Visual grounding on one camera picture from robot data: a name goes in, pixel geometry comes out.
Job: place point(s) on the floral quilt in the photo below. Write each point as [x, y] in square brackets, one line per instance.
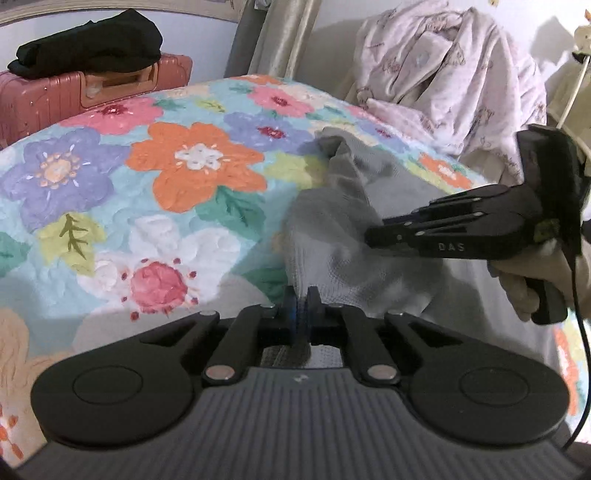
[138, 194]

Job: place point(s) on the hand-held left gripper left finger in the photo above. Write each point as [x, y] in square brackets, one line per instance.
[292, 314]

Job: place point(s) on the grey window frame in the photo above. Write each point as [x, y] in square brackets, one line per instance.
[184, 9]

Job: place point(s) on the grey knit garment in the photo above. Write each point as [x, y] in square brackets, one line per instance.
[351, 184]

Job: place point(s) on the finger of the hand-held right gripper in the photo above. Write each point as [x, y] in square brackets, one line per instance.
[392, 235]
[466, 201]

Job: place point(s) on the person's right hand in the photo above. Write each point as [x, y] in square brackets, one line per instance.
[512, 286]

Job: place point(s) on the pink printed blanket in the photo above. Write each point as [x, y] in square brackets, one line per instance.
[438, 69]

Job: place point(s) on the beige curtain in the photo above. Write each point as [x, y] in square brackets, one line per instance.
[286, 37]

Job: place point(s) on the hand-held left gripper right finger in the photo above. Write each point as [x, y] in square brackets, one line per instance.
[311, 314]

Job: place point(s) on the black folded cloth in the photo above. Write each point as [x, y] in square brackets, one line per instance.
[92, 46]

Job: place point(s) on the pink suitcase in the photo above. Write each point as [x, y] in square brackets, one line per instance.
[41, 97]

